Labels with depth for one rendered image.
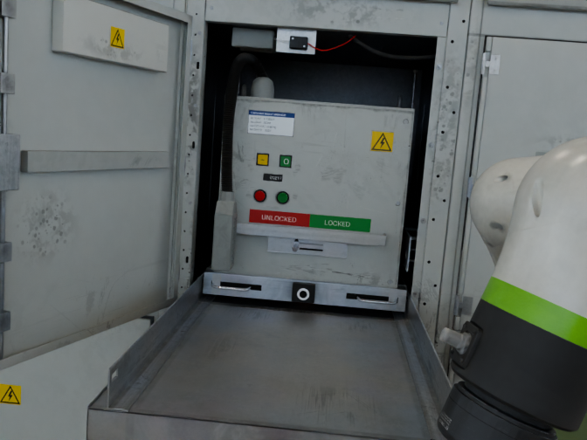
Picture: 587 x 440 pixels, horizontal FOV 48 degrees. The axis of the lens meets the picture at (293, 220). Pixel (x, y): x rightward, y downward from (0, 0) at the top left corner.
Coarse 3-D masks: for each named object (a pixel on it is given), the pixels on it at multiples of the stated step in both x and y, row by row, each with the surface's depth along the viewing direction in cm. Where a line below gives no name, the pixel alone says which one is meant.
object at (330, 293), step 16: (208, 272) 174; (224, 272) 175; (208, 288) 175; (256, 288) 174; (272, 288) 174; (288, 288) 173; (320, 288) 173; (336, 288) 172; (352, 288) 172; (368, 288) 172; (384, 288) 172; (400, 288) 173; (320, 304) 173; (336, 304) 173; (352, 304) 173; (368, 304) 172; (384, 304) 172; (400, 304) 172
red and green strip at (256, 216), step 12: (252, 216) 173; (264, 216) 172; (276, 216) 172; (288, 216) 172; (300, 216) 172; (312, 216) 172; (324, 216) 171; (324, 228) 172; (336, 228) 172; (348, 228) 171; (360, 228) 171
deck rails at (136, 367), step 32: (192, 288) 164; (160, 320) 134; (192, 320) 155; (416, 320) 154; (128, 352) 114; (160, 352) 132; (416, 352) 145; (128, 384) 115; (416, 384) 125; (448, 384) 110
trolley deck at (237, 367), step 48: (192, 336) 145; (240, 336) 148; (288, 336) 150; (336, 336) 153; (384, 336) 156; (192, 384) 118; (240, 384) 120; (288, 384) 122; (336, 384) 123; (384, 384) 125; (96, 432) 106; (144, 432) 105; (192, 432) 105; (240, 432) 104; (288, 432) 104; (336, 432) 103; (384, 432) 105
